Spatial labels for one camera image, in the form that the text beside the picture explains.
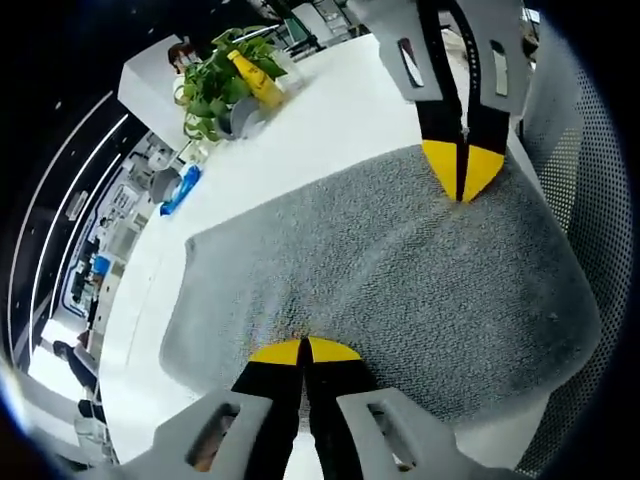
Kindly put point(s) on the green potted plant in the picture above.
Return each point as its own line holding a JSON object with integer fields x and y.
{"x": 215, "y": 80}

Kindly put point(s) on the blue packet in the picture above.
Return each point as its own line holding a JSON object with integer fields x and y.
{"x": 182, "y": 190}

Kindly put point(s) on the grey towel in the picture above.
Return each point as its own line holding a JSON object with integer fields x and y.
{"x": 400, "y": 280}

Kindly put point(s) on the yellow bottle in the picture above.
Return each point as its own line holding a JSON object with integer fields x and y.
{"x": 257, "y": 80}

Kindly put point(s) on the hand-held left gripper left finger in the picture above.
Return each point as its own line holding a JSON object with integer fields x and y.
{"x": 240, "y": 430}

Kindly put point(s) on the white mesh chair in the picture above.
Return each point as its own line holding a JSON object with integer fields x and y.
{"x": 595, "y": 200}

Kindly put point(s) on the white pillar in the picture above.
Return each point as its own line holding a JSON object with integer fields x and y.
{"x": 150, "y": 100}

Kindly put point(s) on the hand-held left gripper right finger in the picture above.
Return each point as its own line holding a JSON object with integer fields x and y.
{"x": 360, "y": 430}

